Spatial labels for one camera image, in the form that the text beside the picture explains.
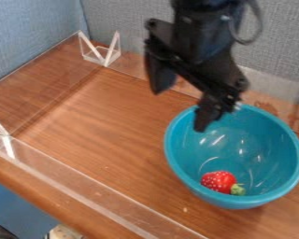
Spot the red toy strawberry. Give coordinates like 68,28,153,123
201,171,246,196

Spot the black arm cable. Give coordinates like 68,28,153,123
227,0,265,45

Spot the clear acrylic left barrier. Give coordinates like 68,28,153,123
0,29,90,80

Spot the blue plastic bowl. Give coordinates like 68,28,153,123
163,105,299,209

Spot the clear acrylic front barrier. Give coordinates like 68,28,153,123
0,123,209,239

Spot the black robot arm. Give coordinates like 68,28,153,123
145,0,249,132

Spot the clear acrylic barrier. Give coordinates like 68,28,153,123
0,123,209,239
0,29,90,80
78,31,299,133

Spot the clear acrylic back barrier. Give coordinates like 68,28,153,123
78,31,299,133

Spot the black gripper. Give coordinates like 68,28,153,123
145,6,249,133

